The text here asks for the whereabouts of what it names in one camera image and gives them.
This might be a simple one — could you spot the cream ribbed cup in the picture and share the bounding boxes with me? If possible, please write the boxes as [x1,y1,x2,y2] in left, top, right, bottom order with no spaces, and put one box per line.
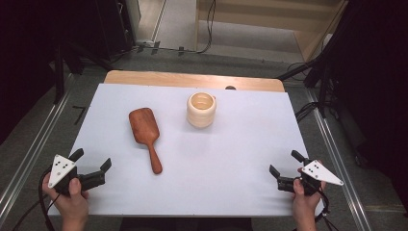
[186,91,217,129]

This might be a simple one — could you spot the black floor cables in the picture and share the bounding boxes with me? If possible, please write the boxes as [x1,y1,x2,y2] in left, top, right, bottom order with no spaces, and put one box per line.
[293,101,321,123]

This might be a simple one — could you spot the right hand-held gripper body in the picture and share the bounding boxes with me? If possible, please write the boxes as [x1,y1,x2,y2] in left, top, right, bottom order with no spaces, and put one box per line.
[277,158,344,196]

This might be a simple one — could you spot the person's dark legs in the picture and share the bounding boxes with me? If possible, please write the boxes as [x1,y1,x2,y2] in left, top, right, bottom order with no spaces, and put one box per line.
[119,217,253,231]

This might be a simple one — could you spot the metal floor rail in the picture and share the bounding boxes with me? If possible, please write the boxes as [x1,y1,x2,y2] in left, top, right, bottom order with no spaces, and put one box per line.
[0,75,76,224]
[304,88,373,231]

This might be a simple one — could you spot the black metal stand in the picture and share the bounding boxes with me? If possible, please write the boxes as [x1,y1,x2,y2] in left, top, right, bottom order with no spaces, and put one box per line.
[51,39,115,104]
[277,47,336,119]

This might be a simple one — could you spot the person's left hand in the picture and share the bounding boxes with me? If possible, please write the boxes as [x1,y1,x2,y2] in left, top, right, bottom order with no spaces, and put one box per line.
[41,172,90,224]

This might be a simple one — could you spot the right hand-held gripper black cable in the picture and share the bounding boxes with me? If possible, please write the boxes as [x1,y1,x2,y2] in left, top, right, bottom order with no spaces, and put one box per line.
[293,182,340,231]

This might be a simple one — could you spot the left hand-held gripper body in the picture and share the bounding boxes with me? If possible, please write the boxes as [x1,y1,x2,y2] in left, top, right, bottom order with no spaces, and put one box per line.
[47,154,107,196]

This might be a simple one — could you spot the left hand-held gripper black cable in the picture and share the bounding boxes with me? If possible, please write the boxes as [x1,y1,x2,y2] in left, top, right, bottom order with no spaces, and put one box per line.
[13,167,63,231]

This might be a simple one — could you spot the hand-held gripper black cable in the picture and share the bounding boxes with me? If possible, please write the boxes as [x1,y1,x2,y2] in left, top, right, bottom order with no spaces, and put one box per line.
[293,182,340,231]
[13,167,63,231]

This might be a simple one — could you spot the light wooden furniture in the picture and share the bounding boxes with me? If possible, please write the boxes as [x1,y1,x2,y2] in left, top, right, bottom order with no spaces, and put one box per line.
[194,0,349,63]

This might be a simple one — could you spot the white board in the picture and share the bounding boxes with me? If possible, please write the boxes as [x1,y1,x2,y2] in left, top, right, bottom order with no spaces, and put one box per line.
[47,83,325,218]

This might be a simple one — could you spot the brown wooden hairbrush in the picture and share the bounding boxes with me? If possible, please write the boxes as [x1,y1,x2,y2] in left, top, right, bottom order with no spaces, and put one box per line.
[128,107,164,175]

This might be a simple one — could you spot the black hanging cable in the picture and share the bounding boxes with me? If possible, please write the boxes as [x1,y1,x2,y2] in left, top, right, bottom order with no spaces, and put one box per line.
[179,0,217,55]

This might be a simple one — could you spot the wooden table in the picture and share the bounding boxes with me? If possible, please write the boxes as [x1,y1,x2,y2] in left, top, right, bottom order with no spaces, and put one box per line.
[103,69,286,93]

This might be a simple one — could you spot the person's right hand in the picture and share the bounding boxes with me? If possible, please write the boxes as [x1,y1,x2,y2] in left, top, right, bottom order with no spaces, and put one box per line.
[292,160,327,223]

